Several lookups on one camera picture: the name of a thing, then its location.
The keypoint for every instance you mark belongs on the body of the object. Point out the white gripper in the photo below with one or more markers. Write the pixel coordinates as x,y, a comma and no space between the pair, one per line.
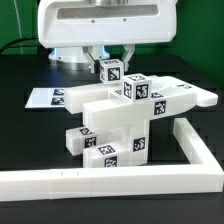
72,23

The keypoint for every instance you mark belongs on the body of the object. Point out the white tagged cube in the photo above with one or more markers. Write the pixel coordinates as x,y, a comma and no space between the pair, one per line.
136,87
111,71

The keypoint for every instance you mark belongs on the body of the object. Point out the white chair seat part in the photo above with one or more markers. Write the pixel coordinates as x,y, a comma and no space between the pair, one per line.
136,137

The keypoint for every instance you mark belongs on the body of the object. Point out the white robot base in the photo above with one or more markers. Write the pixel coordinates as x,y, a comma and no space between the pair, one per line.
74,59

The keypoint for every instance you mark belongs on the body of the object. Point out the white tag sheet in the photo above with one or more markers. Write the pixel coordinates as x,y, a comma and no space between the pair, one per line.
46,98

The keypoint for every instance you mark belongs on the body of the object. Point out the white U-shaped frame fence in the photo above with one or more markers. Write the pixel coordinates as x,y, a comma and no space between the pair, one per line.
202,174

